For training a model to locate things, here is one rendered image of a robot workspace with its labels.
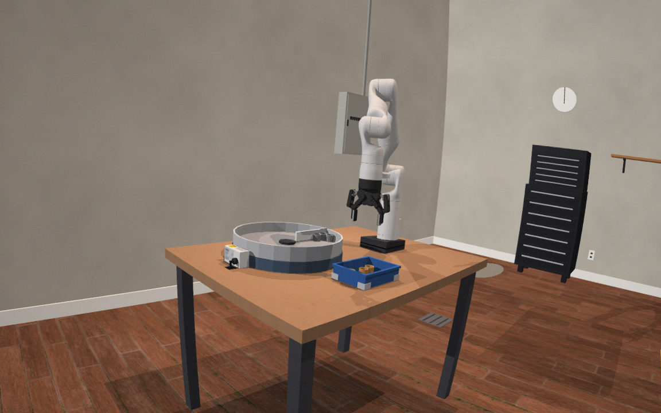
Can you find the blue crate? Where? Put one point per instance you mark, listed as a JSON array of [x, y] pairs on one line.
[[384, 272]]

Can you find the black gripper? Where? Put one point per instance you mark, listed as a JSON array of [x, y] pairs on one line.
[[369, 194]]

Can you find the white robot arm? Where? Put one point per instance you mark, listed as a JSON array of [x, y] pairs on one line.
[[374, 158]]

